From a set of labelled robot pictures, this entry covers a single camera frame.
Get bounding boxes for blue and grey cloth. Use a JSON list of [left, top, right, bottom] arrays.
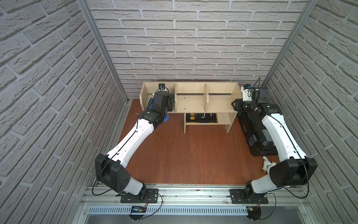
[[147, 97, 169, 122]]

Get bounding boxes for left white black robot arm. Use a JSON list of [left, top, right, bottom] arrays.
[[95, 90, 174, 196]]

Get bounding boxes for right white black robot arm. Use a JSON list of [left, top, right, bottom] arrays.
[[232, 84, 318, 202]]

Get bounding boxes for light wooden bookshelf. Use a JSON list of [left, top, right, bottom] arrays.
[[139, 82, 243, 134]]

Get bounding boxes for black yellow book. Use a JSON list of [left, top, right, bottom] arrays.
[[186, 113, 218, 124]]

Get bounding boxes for black toolbox grey latches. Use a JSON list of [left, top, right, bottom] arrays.
[[237, 104, 282, 156]]

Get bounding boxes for white pvc pipe fitting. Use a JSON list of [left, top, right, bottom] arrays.
[[262, 156, 277, 174]]

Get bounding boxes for left black controller board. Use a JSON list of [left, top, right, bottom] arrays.
[[129, 206, 147, 221]]

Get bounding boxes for black controller board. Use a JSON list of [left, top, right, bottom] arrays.
[[246, 206, 262, 221], [129, 206, 147, 221]]

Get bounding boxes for right black controller board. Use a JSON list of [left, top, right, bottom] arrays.
[[246, 206, 262, 221]]

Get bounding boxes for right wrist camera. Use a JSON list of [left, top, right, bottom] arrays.
[[241, 84, 252, 101]]

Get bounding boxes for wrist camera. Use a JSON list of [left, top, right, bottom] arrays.
[[158, 83, 167, 91], [241, 84, 252, 101]]

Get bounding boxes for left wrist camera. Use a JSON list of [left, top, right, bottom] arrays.
[[158, 83, 167, 91]]

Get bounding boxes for left aluminium corner post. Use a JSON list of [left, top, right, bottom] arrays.
[[77, 0, 129, 104]]

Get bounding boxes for aluminium corner post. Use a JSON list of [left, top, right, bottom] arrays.
[[77, 0, 129, 104], [262, 0, 319, 86]]

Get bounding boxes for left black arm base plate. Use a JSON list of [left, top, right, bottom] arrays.
[[120, 189, 158, 204]]

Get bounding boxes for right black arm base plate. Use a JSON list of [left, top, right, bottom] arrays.
[[229, 189, 269, 204]]

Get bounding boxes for right aluminium corner post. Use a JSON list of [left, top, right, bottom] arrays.
[[262, 0, 319, 86]]

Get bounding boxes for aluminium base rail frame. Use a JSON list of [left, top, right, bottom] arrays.
[[72, 184, 318, 224]]

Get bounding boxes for white vented cable duct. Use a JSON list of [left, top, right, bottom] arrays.
[[87, 205, 248, 216]]

